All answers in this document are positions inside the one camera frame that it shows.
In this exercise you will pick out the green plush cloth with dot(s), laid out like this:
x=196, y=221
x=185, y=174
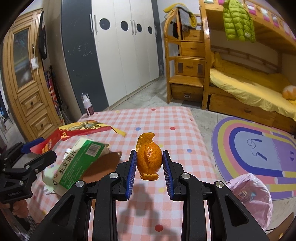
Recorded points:
x=48, y=174

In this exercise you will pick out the wooden bunk bed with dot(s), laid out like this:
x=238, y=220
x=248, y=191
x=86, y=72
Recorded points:
x=222, y=102

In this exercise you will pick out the yellow bed sheet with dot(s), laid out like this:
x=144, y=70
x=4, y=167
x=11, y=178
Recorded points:
x=252, y=87

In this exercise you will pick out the white and grey wardrobe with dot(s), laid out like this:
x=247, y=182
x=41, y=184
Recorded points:
x=106, y=49

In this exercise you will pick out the green puffer jacket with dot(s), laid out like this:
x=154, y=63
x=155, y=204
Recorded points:
x=238, y=23

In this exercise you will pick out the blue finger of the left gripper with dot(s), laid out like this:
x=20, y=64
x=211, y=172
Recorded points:
x=32, y=144
x=39, y=164

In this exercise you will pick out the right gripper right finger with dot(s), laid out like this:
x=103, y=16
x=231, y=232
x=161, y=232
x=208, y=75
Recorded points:
x=210, y=211

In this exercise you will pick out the green medicine box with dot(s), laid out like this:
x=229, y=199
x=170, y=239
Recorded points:
x=76, y=162

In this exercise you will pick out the left hand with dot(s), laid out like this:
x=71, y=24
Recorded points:
x=20, y=209

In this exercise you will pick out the wooden stair drawers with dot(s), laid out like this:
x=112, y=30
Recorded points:
x=188, y=59

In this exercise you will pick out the orange tangerine peel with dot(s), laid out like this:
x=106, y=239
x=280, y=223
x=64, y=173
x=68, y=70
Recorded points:
x=149, y=157

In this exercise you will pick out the white spray bottle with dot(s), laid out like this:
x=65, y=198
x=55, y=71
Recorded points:
x=87, y=104

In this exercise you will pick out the clothes pile on stairs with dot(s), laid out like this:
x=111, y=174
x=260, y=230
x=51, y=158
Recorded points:
x=188, y=18

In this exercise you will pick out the pink trash bag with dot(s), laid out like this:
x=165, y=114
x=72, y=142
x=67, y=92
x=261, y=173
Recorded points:
x=255, y=196

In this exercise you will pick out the orange plush toy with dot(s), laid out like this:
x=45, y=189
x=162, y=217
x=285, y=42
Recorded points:
x=289, y=92

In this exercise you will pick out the pink checkered tablecloth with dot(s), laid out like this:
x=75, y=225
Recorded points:
x=149, y=214

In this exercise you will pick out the wooden glass-door cabinet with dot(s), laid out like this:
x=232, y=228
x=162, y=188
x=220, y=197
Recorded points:
x=25, y=85

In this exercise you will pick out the red gift box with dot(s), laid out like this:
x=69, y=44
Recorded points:
x=68, y=131

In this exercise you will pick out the rainbow purple rug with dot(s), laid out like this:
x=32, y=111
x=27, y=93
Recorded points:
x=240, y=146

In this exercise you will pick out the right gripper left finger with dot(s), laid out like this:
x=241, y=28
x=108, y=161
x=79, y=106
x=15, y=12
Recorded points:
x=69, y=218

